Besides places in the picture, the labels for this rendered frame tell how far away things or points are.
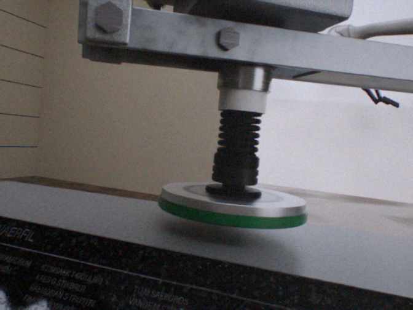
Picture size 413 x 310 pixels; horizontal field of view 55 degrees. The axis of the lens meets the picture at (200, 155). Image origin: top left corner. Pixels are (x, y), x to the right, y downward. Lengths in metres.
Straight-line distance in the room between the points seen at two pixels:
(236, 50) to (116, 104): 5.94
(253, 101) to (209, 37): 0.11
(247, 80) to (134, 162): 5.72
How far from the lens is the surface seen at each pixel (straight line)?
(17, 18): 7.06
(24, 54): 7.11
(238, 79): 0.56
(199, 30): 0.53
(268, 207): 0.51
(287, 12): 0.54
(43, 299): 0.52
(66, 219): 0.61
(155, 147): 6.08
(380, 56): 0.64
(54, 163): 7.13
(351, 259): 0.56
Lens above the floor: 0.97
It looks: 3 degrees down
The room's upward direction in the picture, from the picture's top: 5 degrees clockwise
